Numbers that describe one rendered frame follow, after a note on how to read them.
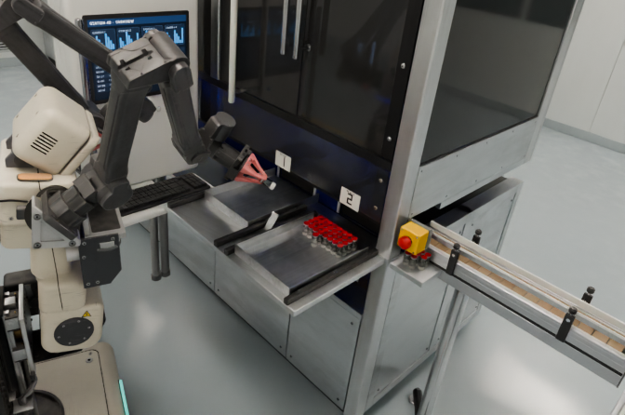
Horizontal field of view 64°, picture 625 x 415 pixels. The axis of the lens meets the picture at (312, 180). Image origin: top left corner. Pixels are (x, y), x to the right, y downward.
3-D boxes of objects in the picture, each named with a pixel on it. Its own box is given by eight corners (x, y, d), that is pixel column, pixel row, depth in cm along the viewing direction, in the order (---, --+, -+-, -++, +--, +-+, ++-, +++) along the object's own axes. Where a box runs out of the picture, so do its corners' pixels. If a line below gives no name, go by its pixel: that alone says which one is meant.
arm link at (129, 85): (101, 33, 89) (131, 72, 86) (167, 24, 98) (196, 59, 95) (78, 183, 120) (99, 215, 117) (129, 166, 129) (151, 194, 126)
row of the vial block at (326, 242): (305, 231, 173) (307, 220, 171) (343, 257, 162) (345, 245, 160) (300, 233, 172) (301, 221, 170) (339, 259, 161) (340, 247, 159)
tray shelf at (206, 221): (266, 174, 212) (266, 170, 211) (398, 255, 170) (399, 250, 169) (163, 207, 181) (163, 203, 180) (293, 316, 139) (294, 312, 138)
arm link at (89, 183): (66, 185, 114) (78, 203, 113) (102, 157, 115) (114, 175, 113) (88, 194, 123) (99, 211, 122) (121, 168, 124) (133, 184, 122)
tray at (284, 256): (312, 220, 180) (313, 211, 179) (366, 256, 165) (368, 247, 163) (234, 253, 159) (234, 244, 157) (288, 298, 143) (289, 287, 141)
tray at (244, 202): (274, 175, 208) (274, 167, 207) (318, 201, 193) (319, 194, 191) (204, 198, 186) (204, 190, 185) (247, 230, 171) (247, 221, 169)
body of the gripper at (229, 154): (243, 162, 133) (219, 146, 132) (228, 181, 140) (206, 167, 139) (252, 147, 138) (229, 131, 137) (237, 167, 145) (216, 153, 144)
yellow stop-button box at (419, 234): (409, 237, 163) (414, 218, 159) (428, 247, 158) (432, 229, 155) (395, 245, 158) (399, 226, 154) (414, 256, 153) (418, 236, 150)
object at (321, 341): (240, 174, 393) (245, 63, 352) (474, 326, 269) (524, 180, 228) (116, 213, 328) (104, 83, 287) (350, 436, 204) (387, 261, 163)
